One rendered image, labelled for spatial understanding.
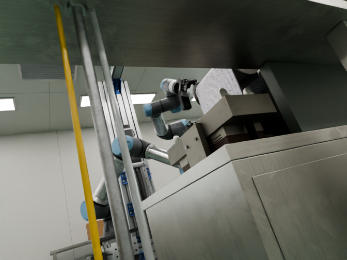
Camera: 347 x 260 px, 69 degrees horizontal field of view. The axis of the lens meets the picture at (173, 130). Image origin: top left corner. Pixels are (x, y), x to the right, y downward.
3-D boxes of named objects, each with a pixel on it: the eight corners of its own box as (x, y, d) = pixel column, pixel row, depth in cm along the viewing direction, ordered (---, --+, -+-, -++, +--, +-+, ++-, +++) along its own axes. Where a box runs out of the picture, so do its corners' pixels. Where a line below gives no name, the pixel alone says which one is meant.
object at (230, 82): (215, 143, 102) (201, 103, 109) (253, 115, 83) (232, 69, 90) (214, 143, 102) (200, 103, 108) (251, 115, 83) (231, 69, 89)
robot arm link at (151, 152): (136, 155, 163) (203, 180, 138) (125, 153, 154) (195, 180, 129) (141, 138, 163) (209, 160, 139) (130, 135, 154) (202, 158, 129)
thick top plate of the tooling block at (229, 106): (205, 159, 102) (201, 146, 104) (277, 111, 70) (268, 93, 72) (170, 166, 95) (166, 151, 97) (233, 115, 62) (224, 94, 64)
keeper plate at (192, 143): (196, 167, 79) (185, 136, 83) (213, 157, 71) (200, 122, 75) (189, 169, 78) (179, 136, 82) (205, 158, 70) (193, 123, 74)
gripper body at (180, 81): (184, 79, 120) (172, 78, 130) (184, 97, 123) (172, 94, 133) (198, 79, 124) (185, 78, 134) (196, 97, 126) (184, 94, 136)
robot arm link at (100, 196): (105, 223, 152) (146, 143, 147) (85, 226, 139) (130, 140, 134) (93, 210, 158) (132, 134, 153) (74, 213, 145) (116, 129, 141)
